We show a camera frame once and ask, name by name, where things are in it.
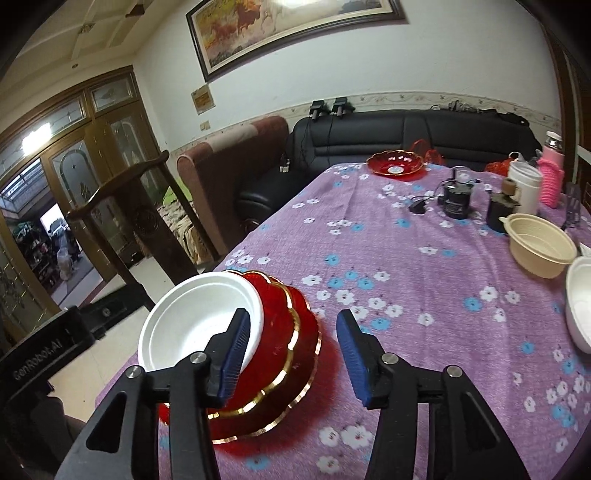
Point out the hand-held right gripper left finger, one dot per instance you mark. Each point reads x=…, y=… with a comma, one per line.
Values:
x=235, y=350

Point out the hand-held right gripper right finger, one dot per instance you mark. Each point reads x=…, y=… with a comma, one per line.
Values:
x=358, y=360

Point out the medium white foam bowl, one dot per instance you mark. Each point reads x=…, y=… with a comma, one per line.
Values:
x=184, y=318

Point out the beige plastic bowl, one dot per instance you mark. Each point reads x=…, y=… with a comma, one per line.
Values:
x=540, y=244

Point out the large white foam bowl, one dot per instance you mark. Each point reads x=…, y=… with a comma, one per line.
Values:
x=581, y=304

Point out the purple floral tablecloth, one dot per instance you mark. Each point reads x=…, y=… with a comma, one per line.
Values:
x=438, y=300

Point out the patterned blanket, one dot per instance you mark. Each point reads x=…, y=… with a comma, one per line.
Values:
x=184, y=235

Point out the wooden chair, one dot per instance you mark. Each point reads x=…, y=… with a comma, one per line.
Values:
x=147, y=217

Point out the black power adapter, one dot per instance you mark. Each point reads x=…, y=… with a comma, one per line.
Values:
x=418, y=205

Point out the green cloth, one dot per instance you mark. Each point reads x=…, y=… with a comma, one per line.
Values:
x=171, y=197

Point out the brown armchair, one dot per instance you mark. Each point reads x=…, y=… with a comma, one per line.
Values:
x=221, y=184

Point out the black pump motor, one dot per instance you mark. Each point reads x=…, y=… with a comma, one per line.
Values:
x=458, y=201

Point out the red glass dish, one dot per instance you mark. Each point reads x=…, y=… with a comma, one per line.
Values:
x=397, y=164

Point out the black can with cork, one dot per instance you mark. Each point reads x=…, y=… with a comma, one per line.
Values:
x=501, y=212

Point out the wooden glazed door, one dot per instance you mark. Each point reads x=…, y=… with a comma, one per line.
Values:
x=92, y=152

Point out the clear plastic cup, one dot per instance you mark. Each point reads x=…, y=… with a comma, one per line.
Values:
x=463, y=174

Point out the red plastic bag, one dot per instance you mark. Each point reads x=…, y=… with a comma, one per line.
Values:
x=427, y=152

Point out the black leather sofa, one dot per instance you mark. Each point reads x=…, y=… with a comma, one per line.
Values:
x=369, y=134

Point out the white plastic jar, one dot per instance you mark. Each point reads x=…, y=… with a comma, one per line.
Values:
x=525, y=187

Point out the black clamp device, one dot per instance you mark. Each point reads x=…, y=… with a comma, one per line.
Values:
x=317, y=108
x=342, y=106

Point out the pink sleeved thermos bottle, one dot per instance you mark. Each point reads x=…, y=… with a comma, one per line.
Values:
x=551, y=175

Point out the framed horse painting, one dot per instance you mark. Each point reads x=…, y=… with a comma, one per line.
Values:
x=286, y=32

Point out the black wall charger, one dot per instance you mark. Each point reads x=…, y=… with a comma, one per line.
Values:
x=285, y=166

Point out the small wall plaque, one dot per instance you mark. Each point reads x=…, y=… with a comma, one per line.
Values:
x=203, y=99

